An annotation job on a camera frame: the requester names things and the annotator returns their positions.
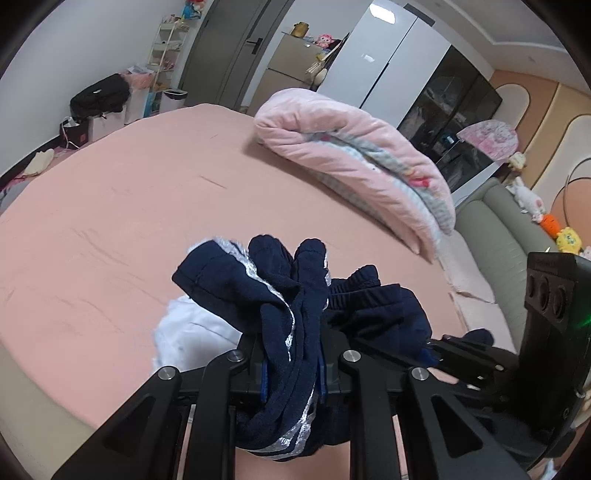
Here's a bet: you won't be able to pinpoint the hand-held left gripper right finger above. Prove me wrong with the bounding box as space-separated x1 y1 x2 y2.
318 330 541 480

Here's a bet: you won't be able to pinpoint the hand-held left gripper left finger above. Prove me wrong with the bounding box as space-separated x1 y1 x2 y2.
51 332 269 480

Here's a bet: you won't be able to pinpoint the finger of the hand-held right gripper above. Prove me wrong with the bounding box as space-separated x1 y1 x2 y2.
427 335 520 370
436 364 509 393

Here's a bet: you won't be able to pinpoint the navy striped pants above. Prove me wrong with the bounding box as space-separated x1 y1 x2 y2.
172 234 433 462

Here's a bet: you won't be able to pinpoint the navy garment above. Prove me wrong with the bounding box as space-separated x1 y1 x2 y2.
465 329 496 348

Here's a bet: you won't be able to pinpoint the pale waffle pillow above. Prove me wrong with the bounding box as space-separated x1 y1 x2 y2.
453 295 517 352
438 231 498 305

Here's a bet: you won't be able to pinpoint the white folded garment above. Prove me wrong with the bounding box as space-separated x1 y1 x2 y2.
152 295 246 373

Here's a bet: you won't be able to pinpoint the grey-green padded headboard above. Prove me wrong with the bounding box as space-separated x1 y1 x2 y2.
455 178 591 334

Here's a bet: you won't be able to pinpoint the yellow sponge plush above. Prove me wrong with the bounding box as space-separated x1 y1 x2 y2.
556 227 584 253

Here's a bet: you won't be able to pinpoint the white and pink plush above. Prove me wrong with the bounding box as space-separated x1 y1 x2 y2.
512 178 546 223

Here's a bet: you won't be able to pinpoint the bed with pink sheet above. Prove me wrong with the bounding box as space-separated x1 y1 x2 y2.
0 102 518 480

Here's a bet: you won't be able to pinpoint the folded pink quilt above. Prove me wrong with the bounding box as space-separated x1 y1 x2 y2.
254 89 456 265

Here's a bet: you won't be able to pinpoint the dark glass wardrobe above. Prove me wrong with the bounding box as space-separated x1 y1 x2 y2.
397 46 504 195

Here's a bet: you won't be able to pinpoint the white storage box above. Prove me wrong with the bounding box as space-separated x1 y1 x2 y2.
88 111 128 142

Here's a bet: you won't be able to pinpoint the cream cloth item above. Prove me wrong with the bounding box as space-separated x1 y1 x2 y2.
23 150 55 176

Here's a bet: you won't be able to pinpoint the beige refrigerator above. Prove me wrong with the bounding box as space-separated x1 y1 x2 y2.
247 32 334 117

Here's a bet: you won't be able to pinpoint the cream hanging bag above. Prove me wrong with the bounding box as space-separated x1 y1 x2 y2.
307 55 329 91

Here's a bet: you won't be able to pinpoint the white wardrobe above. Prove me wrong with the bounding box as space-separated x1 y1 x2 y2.
316 4 451 131

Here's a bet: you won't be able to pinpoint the pink fluffy item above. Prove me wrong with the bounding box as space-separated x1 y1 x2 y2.
122 69 153 91

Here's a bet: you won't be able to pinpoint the black backpack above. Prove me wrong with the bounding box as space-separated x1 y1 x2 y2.
69 74 133 122

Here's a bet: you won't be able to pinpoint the grey door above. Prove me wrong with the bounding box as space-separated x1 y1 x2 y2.
178 0 296 110

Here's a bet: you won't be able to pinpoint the white storage shelf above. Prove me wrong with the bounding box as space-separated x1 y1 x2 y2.
147 16 190 93

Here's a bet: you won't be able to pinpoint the round gold-rimmed wall panel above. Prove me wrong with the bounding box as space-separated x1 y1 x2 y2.
560 159 591 223

